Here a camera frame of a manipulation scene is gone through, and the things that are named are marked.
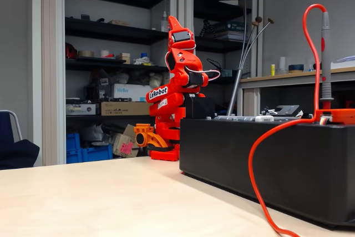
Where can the red tool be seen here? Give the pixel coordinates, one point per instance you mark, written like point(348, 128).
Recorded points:
point(70, 52)

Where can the grey cabinet black shelves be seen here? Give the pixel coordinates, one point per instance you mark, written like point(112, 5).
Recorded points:
point(188, 4)
point(111, 30)

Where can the white sensor block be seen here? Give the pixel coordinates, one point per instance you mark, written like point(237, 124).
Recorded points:
point(264, 118)

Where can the orange printed part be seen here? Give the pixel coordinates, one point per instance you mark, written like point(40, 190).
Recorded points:
point(155, 140)

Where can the white tape roll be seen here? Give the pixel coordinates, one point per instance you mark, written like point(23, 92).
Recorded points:
point(104, 53)

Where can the grey printed carton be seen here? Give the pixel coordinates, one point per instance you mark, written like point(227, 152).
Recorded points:
point(80, 109)

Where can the multicolour ribbon connector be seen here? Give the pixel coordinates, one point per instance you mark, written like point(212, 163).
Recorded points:
point(324, 120)

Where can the white rounded object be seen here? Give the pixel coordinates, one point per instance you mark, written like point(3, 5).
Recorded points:
point(155, 80)

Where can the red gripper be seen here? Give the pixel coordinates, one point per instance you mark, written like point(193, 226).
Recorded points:
point(181, 37)

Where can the white Weller box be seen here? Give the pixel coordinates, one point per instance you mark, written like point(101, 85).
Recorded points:
point(124, 91)

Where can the sideboard with wooden top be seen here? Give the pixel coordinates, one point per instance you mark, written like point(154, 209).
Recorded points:
point(296, 78)

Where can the grey test probe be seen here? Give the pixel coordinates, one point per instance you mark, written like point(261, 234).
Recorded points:
point(325, 62)

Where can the white cup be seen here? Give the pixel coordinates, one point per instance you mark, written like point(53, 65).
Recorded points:
point(282, 66)

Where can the stack of papers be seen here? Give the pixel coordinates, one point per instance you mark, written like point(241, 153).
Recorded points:
point(345, 60)

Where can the black task box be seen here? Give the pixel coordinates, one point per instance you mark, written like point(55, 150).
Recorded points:
point(291, 165)

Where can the yellow tube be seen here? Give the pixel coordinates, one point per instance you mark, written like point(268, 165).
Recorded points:
point(273, 70)

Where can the white rag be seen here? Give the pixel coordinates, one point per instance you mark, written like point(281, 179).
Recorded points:
point(142, 60)

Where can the blue plastic crate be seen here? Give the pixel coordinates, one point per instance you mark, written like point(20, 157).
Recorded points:
point(97, 153)
point(72, 142)

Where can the stack of books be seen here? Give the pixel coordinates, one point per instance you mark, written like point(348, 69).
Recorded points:
point(230, 33)

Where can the beige tape roll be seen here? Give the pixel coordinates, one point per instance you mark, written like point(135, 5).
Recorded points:
point(86, 54)

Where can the dark tape roll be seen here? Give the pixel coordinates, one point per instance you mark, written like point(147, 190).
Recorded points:
point(295, 68)

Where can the clear plastic bottle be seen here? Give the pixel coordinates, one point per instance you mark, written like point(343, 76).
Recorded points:
point(164, 26)

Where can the cardboard box pink sticker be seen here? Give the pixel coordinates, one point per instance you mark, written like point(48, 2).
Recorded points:
point(119, 142)

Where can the long brown cardboard box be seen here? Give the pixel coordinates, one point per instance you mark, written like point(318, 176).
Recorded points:
point(122, 108)

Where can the small wooden box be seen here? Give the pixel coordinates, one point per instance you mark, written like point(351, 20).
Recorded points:
point(123, 58)

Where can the grey metal hinged lid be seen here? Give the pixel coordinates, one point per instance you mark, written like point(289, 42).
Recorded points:
point(235, 118)

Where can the grey stand brown-tipped stems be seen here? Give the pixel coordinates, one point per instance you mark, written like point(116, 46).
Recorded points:
point(234, 92)

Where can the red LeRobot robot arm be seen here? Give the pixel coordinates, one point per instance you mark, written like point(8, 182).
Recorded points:
point(178, 101)

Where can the black flexible tripod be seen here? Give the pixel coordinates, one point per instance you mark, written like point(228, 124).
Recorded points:
point(206, 27)

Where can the green electronic device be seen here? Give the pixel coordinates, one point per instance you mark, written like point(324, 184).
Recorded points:
point(227, 73)

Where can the blue chair metal frame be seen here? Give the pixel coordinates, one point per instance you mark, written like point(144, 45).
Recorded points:
point(5, 128)

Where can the small cardboard box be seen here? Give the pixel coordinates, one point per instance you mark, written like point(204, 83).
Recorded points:
point(129, 131)

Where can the flat beige item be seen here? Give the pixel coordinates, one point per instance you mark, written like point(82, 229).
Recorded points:
point(117, 22)

